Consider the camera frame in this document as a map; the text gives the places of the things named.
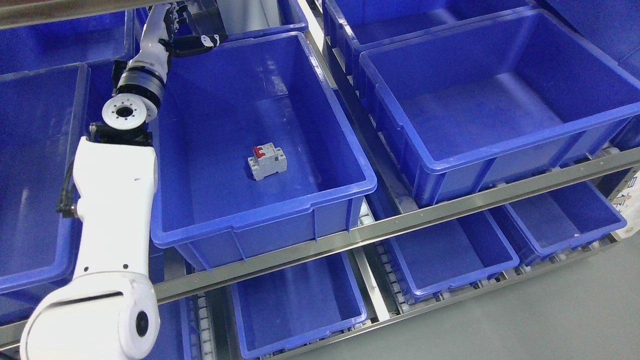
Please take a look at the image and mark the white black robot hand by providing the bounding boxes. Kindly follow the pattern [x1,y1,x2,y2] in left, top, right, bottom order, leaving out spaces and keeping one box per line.
[126,2,229,76]

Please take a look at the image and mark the grey circuit breaker red switches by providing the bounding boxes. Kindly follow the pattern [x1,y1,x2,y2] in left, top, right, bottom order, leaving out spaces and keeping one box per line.
[247,142,288,182]

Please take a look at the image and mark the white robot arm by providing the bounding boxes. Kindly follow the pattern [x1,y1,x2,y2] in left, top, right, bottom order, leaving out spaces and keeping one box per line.
[1,63,161,360]

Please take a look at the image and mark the steel shelf rack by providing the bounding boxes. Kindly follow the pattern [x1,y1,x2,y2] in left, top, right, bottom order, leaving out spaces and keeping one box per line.
[0,0,640,360]

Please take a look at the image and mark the large blue bin centre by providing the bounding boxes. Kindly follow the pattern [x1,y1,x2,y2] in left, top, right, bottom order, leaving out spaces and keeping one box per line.
[150,32,377,271]

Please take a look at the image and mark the large blue bin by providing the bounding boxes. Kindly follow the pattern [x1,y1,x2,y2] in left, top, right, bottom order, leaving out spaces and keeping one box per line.
[0,63,90,295]
[150,32,377,271]
[359,9,639,208]

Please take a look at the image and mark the large blue bin left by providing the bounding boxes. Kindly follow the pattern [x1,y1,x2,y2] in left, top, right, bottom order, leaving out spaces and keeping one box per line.
[0,63,90,295]

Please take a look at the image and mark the blue bin rear centre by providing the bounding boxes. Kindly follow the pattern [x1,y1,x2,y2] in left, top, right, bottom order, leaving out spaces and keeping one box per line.
[132,0,310,43]

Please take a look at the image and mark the blue bin rear right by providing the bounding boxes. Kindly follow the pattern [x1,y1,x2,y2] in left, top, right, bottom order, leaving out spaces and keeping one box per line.
[321,0,538,91]

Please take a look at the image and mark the lower blue bin centre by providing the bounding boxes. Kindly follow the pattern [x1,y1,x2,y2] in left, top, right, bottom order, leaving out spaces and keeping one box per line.
[230,252,368,360]

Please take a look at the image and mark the large blue bin right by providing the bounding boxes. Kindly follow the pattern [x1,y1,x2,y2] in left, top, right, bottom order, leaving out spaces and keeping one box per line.
[359,9,639,208]

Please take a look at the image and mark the lower blue bin middle right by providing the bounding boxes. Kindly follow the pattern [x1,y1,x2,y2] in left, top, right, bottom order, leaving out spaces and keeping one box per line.
[381,210,520,305]

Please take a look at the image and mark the lower blue bin far right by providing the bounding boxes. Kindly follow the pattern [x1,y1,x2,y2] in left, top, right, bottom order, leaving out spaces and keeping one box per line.
[488,181,627,267]

